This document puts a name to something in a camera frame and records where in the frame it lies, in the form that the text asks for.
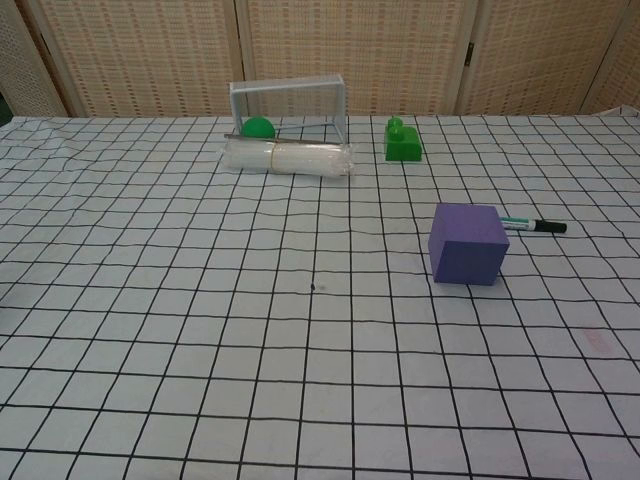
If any woven rattan folding screen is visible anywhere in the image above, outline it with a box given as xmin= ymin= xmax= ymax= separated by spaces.
xmin=0 ymin=0 xmax=640 ymax=119

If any purple foam cube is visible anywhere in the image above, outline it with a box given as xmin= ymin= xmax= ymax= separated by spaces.
xmin=428 ymin=202 xmax=511 ymax=287

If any white black-grid tablecloth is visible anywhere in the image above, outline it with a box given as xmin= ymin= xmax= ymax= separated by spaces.
xmin=0 ymin=102 xmax=640 ymax=480

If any green whiteboard marker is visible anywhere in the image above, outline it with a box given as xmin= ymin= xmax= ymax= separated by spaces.
xmin=499 ymin=215 xmax=569 ymax=235

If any white miniature goal frame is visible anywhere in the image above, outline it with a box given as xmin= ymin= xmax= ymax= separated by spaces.
xmin=228 ymin=73 xmax=347 ymax=144

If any green toy building block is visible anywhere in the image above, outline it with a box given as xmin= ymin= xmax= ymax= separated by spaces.
xmin=383 ymin=116 xmax=425 ymax=164

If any green ball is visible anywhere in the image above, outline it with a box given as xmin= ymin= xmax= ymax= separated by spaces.
xmin=241 ymin=116 xmax=276 ymax=141

